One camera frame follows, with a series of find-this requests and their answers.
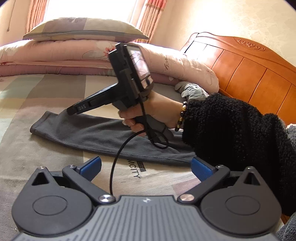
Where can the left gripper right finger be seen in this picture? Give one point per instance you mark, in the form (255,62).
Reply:
(210,178)

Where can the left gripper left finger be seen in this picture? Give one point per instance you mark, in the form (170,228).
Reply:
(80,178)

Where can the dark grey sweatpants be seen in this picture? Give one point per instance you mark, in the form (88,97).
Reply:
(105,136)

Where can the person's right hand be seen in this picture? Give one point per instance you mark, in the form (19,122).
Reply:
(157,106)

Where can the pink floral folded quilt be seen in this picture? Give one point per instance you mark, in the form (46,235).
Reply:
(90,57)

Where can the grey bundled cloth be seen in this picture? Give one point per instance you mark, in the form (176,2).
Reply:
(191,91)

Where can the grey floral pillow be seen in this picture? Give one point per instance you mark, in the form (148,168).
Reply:
(63,29)

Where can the orange wooden headboard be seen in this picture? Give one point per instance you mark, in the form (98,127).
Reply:
(249,71)

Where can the grey camera phone module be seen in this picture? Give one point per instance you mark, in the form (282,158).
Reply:
(139,67)

